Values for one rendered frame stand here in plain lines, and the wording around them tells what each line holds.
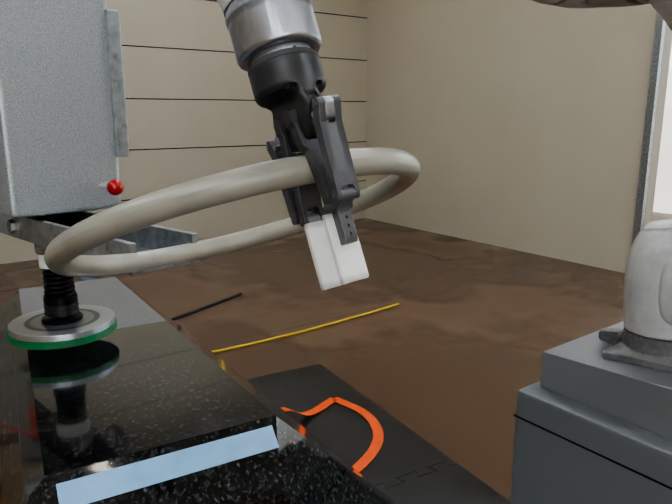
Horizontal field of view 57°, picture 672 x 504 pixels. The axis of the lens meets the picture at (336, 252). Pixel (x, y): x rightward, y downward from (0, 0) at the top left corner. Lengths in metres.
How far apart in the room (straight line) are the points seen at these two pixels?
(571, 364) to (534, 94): 5.15
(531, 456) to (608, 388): 0.23
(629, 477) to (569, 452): 0.12
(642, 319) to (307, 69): 0.90
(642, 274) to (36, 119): 1.17
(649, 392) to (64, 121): 1.20
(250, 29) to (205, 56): 6.34
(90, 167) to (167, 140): 5.44
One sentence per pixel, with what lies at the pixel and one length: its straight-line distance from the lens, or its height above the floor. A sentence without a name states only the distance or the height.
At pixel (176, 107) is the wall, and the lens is 6.81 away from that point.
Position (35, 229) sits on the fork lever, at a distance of 1.34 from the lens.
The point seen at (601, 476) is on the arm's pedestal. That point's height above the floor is 0.70.
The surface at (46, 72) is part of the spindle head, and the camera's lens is 1.31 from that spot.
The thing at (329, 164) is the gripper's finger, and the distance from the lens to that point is 0.58.
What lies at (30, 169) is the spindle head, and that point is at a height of 1.26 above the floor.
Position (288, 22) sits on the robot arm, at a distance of 0.63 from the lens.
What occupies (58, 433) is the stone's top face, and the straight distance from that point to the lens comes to 1.11.
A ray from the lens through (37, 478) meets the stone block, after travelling 1.03.
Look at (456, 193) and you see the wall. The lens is 7.01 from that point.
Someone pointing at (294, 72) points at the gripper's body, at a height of 1.40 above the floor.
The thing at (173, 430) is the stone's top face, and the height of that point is 0.87.
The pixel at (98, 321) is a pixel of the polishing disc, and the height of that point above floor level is 0.93.
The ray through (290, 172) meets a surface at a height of 1.31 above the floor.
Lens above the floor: 1.37
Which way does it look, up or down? 13 degrees down
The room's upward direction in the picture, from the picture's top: straight up
